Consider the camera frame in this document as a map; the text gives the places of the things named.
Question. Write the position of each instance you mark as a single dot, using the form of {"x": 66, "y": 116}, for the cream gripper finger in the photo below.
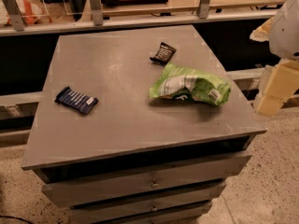
{"x": 261, "y": 33}

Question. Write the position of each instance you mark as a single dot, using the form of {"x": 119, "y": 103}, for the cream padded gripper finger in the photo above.
{"x": 277, "y": 85}

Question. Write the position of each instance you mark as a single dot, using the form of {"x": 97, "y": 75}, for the blue rxbar blueberry wrapper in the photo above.
{"x": 76, "y": 100}

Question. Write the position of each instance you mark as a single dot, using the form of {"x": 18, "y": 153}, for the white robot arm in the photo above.
{"x": 284, "y": 33}

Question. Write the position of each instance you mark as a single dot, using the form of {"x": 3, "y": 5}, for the dark brown snack bar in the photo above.
{"x": 164, "y": 54}

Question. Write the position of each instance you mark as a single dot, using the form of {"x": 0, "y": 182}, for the green crumpled chip bag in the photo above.
{"x": 188, "y": 84}

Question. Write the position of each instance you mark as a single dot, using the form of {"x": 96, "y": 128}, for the grey drawer cabinet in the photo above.
{"x": 127, "y": 129}

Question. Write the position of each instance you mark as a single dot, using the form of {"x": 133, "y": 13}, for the bottom grey drawer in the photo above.
{"x": 169, "y": 214}

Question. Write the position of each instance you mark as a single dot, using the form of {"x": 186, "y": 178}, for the grey drawer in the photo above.
{"x": 148, "y": 204}
{"x": 98, "y": 188}
{"x": 169, "y": 214}

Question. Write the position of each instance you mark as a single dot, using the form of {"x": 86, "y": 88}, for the middle grey drawer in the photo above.
{"x": 148, "y": 204}

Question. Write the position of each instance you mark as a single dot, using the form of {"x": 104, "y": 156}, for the orange white cloth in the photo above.
{"x": 31, "y": 12}

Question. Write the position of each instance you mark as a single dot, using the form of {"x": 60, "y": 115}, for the top grey drawer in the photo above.
{"x": 98, "y": 188}

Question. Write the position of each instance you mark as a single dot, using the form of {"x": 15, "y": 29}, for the right metal bracket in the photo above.
{"x": 203, "y": 9}

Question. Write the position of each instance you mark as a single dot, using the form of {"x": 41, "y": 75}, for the metal bracket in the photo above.
{"x": 97, "y": 12}
{"x": 14, "y": 14}
{"x": 203, "y": 9}

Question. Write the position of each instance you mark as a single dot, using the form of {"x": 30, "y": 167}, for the middle metal bracket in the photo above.
{"x": 97, "y": 12}

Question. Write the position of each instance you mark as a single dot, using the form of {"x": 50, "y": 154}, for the left metal bracket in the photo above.
{"x": 14, "y": 14}

